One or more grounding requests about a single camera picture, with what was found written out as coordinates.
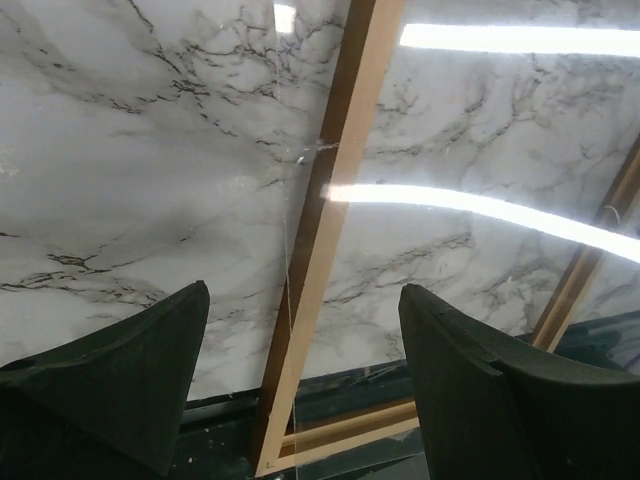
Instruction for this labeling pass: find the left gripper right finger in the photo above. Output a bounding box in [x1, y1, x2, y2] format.
[398, 284, 639, 479]

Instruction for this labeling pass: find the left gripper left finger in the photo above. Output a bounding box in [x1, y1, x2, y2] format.
[1, 281, 209, 479]

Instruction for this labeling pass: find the clear acrylic glass sheet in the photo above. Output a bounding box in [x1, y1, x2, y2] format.
[272, 0, 640, 480]

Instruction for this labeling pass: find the brown wooden picture frame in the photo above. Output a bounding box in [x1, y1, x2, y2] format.
[251, 1, 639, 476]

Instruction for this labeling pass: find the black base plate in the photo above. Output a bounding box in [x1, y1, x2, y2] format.
[168, 311, 639, 480]

